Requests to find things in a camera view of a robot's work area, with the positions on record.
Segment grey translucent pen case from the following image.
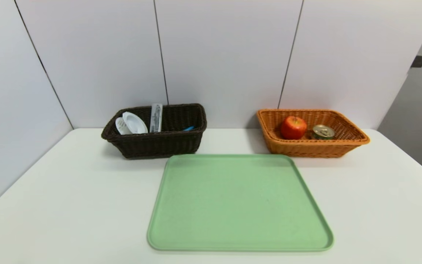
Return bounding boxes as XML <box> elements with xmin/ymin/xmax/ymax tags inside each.
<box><xmin>149</xmin><ymin>103</ymin><xmax>163</xmax><ymax>133</ymax></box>

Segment tin can with gold lid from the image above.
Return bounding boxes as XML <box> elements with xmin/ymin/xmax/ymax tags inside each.
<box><xmin>312</xmin><ymin>124</ymin><xmax>336</xmax><ymax>140</ymax></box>

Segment light green plastic tray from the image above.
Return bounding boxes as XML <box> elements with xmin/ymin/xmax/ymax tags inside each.
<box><xmin>147</xmin><ymin>154</ymin><xmax>334</xmax><ymax>252</ymax></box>

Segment red apple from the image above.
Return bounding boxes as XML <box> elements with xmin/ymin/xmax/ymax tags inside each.
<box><xmin>280</xmin><ymin>115</ymin><xmax>308</xmax><ymax>140</ymax></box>

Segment dark brown wicker basket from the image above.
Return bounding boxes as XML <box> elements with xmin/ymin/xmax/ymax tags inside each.
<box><xmin>101</xmin><ymin>103</ymin><xmax>207</xmax><ymax>160</ymax></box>

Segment orange wicker basket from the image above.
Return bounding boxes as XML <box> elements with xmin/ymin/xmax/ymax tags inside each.
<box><xmin>257</xmin><ymin>109</ymin><xmax>371</xmax><ymax>158</ymax></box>

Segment white perforated plastic cup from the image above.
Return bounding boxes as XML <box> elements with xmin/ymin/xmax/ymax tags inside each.
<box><xmin>115</xmin><ymin>111</ymin><xmax>148</xmax><ymax>135</ymax></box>

